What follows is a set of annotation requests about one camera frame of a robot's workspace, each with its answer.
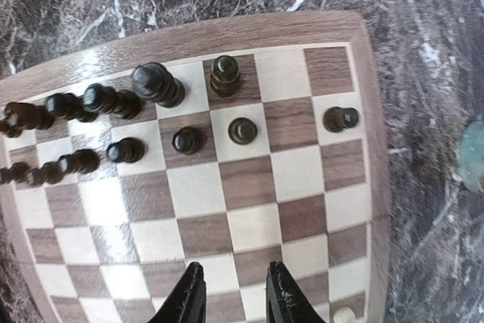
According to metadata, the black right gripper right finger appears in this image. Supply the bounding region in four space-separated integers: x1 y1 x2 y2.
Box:
265 261 324 323

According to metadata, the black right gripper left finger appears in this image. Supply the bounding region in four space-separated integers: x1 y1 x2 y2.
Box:
153 262 206 323

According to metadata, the dark chess pawn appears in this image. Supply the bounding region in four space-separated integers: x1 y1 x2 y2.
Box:
323 107 359 132
57 149 100 174
172 126 205 155
228 117 258 145
106 137 145 163

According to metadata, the dark chess pawn corner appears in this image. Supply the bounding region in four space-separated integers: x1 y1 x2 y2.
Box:
1 162 64 187

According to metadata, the dark chess piece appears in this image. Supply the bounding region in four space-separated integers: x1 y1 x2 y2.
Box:
132 62 185 108
209 55 241 98
82 83 143 120
45 93 98 123

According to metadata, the dark chess piece corner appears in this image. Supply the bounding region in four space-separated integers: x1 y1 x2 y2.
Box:
1 102 54 138

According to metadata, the wooden chess board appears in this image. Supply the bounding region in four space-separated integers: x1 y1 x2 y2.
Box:
1 11 389 322

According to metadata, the coral painted ceramic mug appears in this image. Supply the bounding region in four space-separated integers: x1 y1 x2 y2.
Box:
457 120 483 192

